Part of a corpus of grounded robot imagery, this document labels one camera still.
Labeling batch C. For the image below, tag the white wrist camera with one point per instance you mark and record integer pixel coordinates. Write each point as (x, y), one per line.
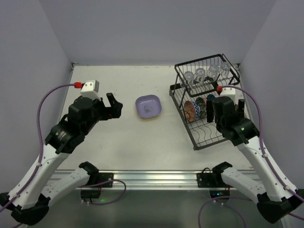
(229, 92)
(90, 89)

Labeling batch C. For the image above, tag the black wire dish rack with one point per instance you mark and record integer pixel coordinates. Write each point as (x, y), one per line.
(202, 133)

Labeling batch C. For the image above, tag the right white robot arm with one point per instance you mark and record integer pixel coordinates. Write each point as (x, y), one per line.
(275, 195)

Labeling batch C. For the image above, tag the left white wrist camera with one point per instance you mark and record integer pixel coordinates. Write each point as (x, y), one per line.
(90, 89)

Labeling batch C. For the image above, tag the dark green small bowl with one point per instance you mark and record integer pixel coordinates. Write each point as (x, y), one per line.
(203, 107)

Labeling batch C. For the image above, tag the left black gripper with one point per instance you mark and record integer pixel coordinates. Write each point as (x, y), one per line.
(107, 110)

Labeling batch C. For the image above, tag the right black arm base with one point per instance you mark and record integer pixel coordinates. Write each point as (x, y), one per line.
(208, 179)

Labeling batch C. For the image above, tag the yellow square panda plate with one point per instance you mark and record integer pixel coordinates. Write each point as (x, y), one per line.
(148, 118)

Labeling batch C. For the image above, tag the clear glass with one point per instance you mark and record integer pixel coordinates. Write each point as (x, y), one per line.
(224, 69)
(200, 75)
(189, 78)
(213, 73)

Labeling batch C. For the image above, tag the purple square panda plate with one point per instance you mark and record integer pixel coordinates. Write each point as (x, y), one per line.
(148, 105)

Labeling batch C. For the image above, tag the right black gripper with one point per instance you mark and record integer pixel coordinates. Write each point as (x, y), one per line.
(224, 116)

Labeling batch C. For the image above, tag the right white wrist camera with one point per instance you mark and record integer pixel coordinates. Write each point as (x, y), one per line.
(229, 92)

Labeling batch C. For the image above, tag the blue dotted small bowl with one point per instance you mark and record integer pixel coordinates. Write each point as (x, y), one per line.
(210, 97)

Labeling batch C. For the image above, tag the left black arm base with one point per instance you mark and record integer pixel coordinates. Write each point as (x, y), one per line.
(95, 192)

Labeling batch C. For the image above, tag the aluminium mounting rail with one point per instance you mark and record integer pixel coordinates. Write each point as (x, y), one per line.
(155, 180)

